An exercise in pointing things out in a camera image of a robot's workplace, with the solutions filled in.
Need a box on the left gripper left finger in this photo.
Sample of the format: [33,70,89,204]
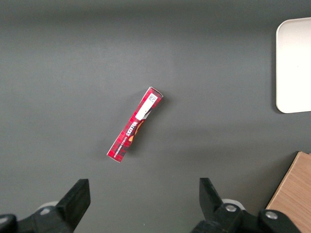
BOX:
[17,179,91,233]

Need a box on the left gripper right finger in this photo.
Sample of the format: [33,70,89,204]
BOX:
[191,178,259,233]

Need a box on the oak wooden drawer cabinet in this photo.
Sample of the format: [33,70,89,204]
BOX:
[266,150,311,233]

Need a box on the red tartan cookie box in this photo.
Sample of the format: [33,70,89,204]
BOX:
[106,86,164,163]

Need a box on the beige plastic tray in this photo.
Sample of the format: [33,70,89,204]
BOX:
[276,17,311,114]

